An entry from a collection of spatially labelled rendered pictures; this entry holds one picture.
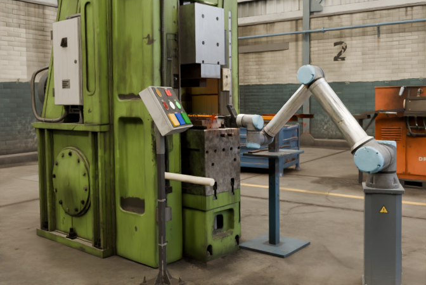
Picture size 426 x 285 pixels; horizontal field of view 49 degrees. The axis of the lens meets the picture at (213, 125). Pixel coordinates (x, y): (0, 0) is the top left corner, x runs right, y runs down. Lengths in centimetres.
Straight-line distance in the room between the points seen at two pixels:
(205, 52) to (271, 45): 836
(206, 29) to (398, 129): 361
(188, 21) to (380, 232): 179
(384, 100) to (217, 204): 354
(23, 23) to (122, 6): 604
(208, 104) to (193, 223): 93
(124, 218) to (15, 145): 595
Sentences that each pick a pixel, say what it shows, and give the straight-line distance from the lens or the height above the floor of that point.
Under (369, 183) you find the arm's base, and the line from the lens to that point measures 290.
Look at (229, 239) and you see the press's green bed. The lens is 349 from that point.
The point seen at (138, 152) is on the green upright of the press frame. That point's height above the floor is 76.
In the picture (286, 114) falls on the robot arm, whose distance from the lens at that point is 308.
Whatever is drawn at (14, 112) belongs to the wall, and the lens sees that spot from 919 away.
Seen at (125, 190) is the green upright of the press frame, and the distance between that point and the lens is 347.
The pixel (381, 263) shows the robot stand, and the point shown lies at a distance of 298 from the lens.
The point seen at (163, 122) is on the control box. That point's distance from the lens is 264.
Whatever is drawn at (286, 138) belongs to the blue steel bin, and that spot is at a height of 53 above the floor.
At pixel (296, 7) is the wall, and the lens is 1157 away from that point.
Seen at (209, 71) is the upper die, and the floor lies 131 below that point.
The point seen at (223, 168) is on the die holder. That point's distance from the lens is 332.
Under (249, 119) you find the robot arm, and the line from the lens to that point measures 306.
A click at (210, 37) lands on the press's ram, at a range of 331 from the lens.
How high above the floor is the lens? 113
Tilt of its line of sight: 3 degrees down
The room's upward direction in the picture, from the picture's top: 1 degrees counter-clockwise
